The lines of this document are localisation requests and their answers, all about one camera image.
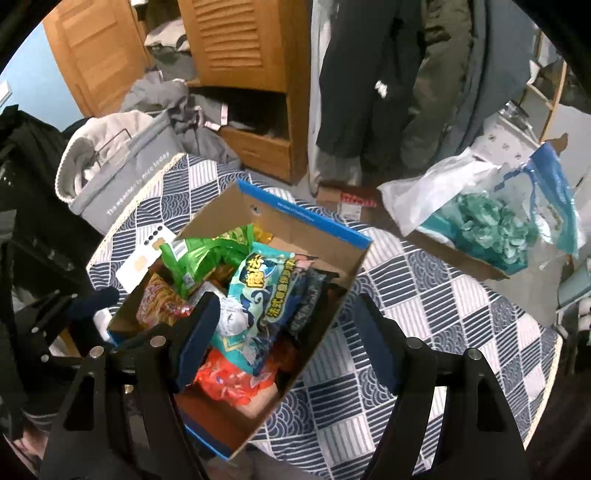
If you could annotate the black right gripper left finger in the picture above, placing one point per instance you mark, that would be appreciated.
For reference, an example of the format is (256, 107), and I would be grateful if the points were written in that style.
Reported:
(164, 366)

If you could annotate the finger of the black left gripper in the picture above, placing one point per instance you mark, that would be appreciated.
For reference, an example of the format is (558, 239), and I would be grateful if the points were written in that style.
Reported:
(87, 305)

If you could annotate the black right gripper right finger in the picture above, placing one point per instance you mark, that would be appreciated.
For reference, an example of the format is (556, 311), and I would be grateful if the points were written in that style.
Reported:
(407, 368)

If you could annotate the orange-red noodle snack bag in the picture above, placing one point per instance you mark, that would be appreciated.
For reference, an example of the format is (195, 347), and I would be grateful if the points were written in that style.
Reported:
(160, 304)

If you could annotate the red snack packet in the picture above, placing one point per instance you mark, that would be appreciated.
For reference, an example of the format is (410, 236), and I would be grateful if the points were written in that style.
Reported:
(223, 381)

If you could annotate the teal cartoon snack bag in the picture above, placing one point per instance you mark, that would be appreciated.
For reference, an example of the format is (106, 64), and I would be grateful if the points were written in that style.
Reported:
(262, 295)

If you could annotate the green snack bag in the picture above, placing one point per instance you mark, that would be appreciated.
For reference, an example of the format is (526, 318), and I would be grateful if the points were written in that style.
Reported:
(190, 260)

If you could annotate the black snack packet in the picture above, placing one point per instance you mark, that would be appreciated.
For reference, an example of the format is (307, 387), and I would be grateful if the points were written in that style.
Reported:
(316, 281)

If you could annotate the blue-edged cardboard box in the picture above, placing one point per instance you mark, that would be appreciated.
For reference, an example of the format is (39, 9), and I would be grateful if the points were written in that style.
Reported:
(322, 246)

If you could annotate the long gold snack package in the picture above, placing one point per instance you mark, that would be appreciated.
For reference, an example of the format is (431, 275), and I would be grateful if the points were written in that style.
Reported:
(248, 234)

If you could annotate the navy white patterned tablecloth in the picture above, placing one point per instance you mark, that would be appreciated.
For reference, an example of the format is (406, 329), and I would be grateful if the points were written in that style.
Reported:
(415, 322)

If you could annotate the grey laundry basket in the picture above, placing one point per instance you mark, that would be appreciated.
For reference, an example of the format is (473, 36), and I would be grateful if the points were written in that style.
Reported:
(108, 160)

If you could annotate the teal box of green bags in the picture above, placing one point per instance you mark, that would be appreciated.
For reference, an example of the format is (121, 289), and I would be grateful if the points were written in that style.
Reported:
(485, 228)

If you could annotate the light blue metal bin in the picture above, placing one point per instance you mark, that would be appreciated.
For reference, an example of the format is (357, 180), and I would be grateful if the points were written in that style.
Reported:
(575, 287)

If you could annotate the blue white plastic bag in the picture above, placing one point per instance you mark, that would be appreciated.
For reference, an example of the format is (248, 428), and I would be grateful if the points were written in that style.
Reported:
(540, 193)

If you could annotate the dark hanging coats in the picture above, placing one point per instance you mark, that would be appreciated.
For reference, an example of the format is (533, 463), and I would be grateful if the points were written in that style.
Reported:
(397, 86)

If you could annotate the wooden wardrobe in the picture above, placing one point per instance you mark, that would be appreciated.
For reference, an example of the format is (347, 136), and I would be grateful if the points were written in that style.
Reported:
(255, 54)

